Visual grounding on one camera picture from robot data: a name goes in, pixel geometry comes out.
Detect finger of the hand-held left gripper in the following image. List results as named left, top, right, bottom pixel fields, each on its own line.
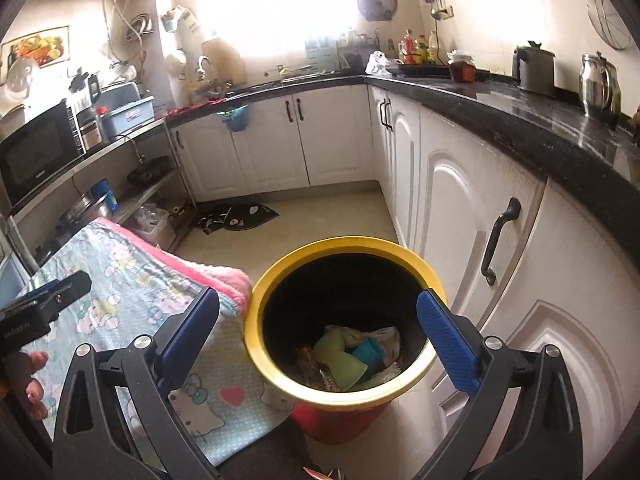
left=12, top=280, right=61, bottom=308
left=47, top=270, right=93, bottom=321

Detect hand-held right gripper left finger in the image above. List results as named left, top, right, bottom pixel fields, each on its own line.
left=52, top=287, right=223, bottom=480

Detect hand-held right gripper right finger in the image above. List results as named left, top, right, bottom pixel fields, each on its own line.
left=416, top=288, right=584, bottom=480

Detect yellow rimmed trash can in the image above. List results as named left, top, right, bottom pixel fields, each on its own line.
left=244, top=237, right=448, bottom=443

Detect pale green cloth item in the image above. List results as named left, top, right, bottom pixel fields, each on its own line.
left=314, top=332, right=371, bottom=391

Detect person's left hand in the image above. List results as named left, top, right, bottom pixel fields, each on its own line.
left=0, top=350, right=51, bottom=421

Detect plastic drawer unit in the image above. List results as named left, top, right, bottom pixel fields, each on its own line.
left=0, top=252, right=31, bottom=301

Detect printed blanket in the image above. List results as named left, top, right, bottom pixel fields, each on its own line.
left=15, top=217, right=296, bottom=468

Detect steel pot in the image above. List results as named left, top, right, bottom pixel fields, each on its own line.
left=60, top=190, right=113, bottom=226

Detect blue canister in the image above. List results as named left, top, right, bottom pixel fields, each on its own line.
left=91, top=178, right=121, bottom=212

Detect clear plastic container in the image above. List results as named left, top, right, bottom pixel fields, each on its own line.
left=132, top=205, right=176, bottom=251

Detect dark floor mat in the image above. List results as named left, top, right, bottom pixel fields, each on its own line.
left=194, top=202, right=281, bottom=235

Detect black microwave oven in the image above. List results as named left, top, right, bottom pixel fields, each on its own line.
left=0, top=99, right=87, bottom=206

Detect white kitchen cabinet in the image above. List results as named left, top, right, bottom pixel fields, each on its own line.
left=367, top=85, right=640, bottom=461
left=167, top=82, right=376, bottom=203

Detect black wok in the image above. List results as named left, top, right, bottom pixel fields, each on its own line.
left=126, top=155, right=171, bottom=186

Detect metal shelf rack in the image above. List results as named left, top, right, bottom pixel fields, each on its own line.
left=10, top=117, right=198, bottom=261

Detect black blender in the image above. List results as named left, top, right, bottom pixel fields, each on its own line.
left=70, top=72, right=103, bottom=151

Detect blue dish rack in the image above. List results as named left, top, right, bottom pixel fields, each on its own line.
left=100, top=82, right=156, bottom=141

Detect clear plastic food cover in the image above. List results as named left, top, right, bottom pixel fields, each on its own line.
left=6, top=57, right=40, bottom=98

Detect blue hanging basket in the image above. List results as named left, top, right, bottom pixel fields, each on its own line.
left=216, top=105, right=251, bottom=133

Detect black stone countertop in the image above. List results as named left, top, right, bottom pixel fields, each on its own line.
left=165, top=72, right=640, bottom=221

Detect colourful cleaning cloths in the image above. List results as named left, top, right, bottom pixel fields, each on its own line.
left=187, top=80, right=231, bottom=106

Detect white hanging colander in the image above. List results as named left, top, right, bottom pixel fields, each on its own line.
left=165, top=49, right=190, bottom=77

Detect brown glass jar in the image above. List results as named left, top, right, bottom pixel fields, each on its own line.
left=446, top=50, right=476, bottom=83

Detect wooden cutting board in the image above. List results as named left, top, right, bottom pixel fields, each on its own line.
left=201, top=37, right=247, bottom=86

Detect grey kettle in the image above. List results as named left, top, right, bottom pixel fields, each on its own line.
left=512, top=41, right=557, bottom=97

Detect white plastic bag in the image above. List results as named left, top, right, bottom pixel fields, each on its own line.
left=365, top=51, right=401, bottom=77

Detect steel jug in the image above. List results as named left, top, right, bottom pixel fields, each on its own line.
left=579, top=51, right=623, bottom=121

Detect teal desktop drawer organizer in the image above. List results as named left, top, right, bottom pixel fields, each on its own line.
left=305, top=37, right=338, bottom=72

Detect kitchen window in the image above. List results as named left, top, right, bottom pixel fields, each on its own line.
left=200, top=0, right=351, bottom=56

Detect fruit wall poster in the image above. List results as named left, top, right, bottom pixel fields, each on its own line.
left=0, top=24, right=71, bottom=68

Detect coiled hose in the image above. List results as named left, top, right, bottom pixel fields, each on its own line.
left=122, top=12, right=153, bottom=43

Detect wall utensil holder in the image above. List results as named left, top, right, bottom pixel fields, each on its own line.
left=161, top=6, right=198, bottom=33

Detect small wall fan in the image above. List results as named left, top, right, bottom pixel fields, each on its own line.
left=357, top=0, right=398, bottom=22

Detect wire strainer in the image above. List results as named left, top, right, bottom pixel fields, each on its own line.
left=586, top=0, right=632, bottom=51

